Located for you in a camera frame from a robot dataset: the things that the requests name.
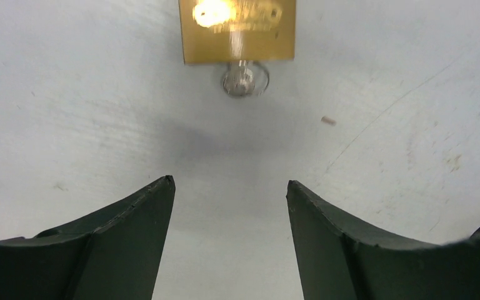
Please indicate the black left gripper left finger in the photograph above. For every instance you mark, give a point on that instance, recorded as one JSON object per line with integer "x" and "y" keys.
{"x": 111, "y": 253}

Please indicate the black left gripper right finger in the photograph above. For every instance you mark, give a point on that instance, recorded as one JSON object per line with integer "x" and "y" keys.
{"x": 340, "y": 256}

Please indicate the large brass padlock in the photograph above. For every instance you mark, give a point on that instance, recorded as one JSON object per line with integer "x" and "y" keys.
{"x": 223, "y": 31}

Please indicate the large padlock silver key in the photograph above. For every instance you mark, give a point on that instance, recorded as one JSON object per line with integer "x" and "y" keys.
{"x": 245, "y": 79}

